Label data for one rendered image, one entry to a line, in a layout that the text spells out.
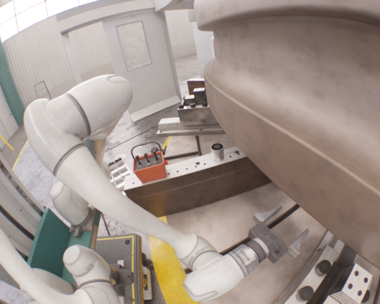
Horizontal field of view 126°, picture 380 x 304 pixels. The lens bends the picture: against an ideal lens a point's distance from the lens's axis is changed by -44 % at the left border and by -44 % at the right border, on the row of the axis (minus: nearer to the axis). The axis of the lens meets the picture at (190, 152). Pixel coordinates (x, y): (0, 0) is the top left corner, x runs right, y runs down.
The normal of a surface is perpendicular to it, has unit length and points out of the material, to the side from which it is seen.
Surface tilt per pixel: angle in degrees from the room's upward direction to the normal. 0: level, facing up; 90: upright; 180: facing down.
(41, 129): 50
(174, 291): 0
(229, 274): 24
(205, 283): 12
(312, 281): 0
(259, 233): 0
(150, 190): 90
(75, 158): 59
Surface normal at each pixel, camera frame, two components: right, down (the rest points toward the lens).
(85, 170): 0.65, -0.29
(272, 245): -0.16, -0.79
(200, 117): -0.17, 0.61
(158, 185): 0.22, 0.56
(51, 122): 0.60, -0.51
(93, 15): 0.57, 0.42
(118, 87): 0.83, -0.23
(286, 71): -0.93, 0.33
